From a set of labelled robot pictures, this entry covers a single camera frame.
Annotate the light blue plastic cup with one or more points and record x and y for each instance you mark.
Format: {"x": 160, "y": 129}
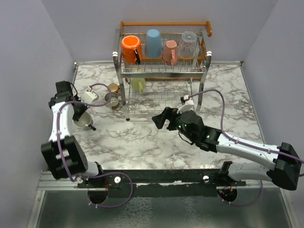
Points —
{"x": 153, "y": 44}

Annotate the small copper orange cup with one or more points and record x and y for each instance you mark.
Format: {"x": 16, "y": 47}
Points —
{"x": 114, "y": 88}

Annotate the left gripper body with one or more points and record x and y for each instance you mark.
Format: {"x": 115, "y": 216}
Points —
{"x": 80, "y": 109}

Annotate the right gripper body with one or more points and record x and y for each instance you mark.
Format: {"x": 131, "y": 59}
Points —
{"x": 178, "y": 126}

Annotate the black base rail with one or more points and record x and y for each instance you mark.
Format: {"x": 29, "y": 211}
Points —
{"x": 159, "y": 183}

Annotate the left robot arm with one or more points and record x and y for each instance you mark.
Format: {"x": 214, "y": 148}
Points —
{"x": 62, "y": 153}

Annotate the aluminium table frame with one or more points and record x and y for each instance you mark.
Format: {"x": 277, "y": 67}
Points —
{"x": 137, "y": 144}

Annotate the steel two-tier dish rack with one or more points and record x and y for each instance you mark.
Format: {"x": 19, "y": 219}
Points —
{"x": 148, "y": 88}

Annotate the light green mug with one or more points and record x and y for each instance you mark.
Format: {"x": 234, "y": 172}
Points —
{"x": 138, "y": 84}

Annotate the clear plastic tumbler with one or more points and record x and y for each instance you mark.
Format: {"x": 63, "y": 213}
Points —
{"x": 187, "y": 45}

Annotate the orange mug black handle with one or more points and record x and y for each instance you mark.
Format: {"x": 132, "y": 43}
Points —
{"x": 131, "y": 49}

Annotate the orange wooden rack frame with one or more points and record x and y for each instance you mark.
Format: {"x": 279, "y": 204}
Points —
{"x": 166, "y": 23}

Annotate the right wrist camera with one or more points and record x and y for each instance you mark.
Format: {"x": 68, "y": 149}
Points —
{"x": 187, "y": 104}

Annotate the black faceted mug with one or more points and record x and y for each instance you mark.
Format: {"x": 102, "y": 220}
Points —
{"x": 85, "y": 122}

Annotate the cream cup brown band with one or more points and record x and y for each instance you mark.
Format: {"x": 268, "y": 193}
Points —
{"x": 112, "y": 100}

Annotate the pink ceramic mug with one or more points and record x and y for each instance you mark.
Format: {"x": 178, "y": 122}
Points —
{"x": 170, "y": 53}

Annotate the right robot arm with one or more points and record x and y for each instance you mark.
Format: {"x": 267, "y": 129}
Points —
{"x": 280, "y": 165}

